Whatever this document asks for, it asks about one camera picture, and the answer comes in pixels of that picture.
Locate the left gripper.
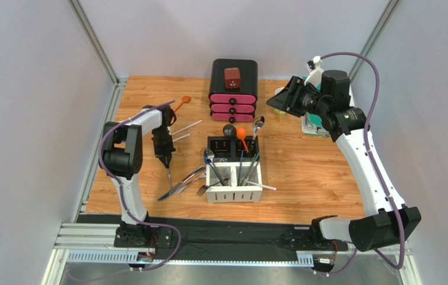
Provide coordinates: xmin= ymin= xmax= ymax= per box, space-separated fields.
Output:
xmin=151 ymin=126 xmax=176 ymax=168

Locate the steel table knife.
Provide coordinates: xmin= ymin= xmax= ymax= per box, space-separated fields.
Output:
xmin=157 ymin=166 xmax=206 ymax=201

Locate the small white plastic spoon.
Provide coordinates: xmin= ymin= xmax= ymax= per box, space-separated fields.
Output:
xmin=173 ymin=134 xmax=190 ymax=143

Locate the steel spoon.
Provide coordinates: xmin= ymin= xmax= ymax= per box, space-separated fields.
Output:
xmin=249 ymin=116 xmax=265 ymax=154

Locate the steel fork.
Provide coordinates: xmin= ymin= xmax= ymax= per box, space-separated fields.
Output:
xmin=203 ymin=147 xmax=225 ymax=186

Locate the dark blue chopstick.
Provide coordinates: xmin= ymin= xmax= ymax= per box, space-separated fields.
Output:
xmin=237 ymin=150 xmax=244 ymax=186

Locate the white slotted utensil caddy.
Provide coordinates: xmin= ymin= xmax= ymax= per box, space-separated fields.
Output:
xmin=205 ymin=162 xmax=263 ymax=204

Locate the teal chopstick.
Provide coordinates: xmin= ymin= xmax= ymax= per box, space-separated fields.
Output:
xmin=242 ymin=153 xmax=260 ymax=185

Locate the pale yellow mug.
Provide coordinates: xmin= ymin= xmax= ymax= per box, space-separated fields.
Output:
xmin=273 ymin=87 xmax=286 ymax=117

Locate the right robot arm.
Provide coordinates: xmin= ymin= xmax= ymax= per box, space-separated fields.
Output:
xmin=266 ymin=56 xmax=421 ymax=252

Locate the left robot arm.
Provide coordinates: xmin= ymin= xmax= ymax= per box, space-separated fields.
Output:
xmin=99 ymin=103 xmax=176 ymax=248

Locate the green folder binder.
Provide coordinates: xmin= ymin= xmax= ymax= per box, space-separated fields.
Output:
xmin=301 ymin=75 xmax=357 ymax=138

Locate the black plastic fork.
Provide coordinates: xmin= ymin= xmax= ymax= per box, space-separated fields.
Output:
xmin=196 ymin=178 xmax=230 ymax=197

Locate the white orange chopstick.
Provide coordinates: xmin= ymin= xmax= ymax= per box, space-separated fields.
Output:
xmin=171 ymin=120 xmax=203 ymax=135

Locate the black pink drawer cabinet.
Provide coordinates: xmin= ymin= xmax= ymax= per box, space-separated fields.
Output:
xmin=208 ymin=58 xmax=258 ymax=124

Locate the brown cube box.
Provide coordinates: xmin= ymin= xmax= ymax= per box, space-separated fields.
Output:
xmin=224 ymin=67 xmax=241 ymax=89

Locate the black utensil caddy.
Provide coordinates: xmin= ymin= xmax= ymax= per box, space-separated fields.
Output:
xmin=206 ymin=136 xmax=259 ymax=163

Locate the black ladle spoon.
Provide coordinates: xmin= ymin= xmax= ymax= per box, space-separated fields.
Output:
xmin=223 ymin=124 xmax=237 ymax=138

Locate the silver metal chopstick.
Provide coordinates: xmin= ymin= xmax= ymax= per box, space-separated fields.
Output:
xmin=241 ymin=153 xmax=260 ymax=186

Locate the white plastic chopstick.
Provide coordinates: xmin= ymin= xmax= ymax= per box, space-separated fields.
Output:
xmin=244 ymin=180 xmax=277 ymax=191

